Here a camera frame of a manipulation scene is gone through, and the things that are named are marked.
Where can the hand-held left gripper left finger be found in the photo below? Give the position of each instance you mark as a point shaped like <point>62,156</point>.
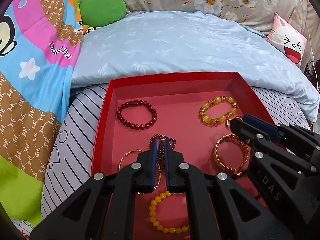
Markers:
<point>154,160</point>

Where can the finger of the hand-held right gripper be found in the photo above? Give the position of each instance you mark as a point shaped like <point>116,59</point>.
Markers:
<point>262,127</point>
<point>241,130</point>

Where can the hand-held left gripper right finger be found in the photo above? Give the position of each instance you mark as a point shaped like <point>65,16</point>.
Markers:
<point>167,165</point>

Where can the gold hoop earring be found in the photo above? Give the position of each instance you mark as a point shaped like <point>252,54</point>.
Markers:
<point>228,123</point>

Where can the thin gold bangle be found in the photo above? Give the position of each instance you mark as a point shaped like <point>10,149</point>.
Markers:
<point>125,157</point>

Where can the red cardboard box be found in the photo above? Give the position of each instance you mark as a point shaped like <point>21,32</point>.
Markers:
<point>185,100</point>

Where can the pink cartoon face cushion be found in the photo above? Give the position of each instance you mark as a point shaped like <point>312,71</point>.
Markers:
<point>287,40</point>

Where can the light blue quilt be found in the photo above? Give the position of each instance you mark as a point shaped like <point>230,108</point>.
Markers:
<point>175,45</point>

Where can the colourful cartoon monkey blanket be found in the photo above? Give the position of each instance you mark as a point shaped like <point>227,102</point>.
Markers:
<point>32,92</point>

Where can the green plush pillow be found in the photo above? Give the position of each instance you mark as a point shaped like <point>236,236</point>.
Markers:
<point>102,8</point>

